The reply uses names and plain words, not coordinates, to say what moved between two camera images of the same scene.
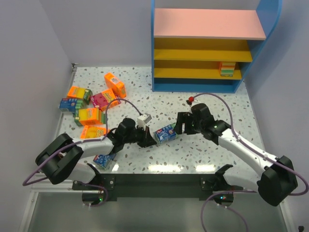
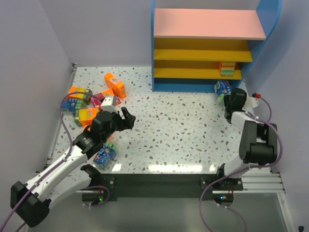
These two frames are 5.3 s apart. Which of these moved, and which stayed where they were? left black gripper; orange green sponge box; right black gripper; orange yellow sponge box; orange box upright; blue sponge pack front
Moved: left black gripper; right black gripper
Stayed: orange box upright; orange green sponge box; orange yellow sponge box; blue sponge pack front
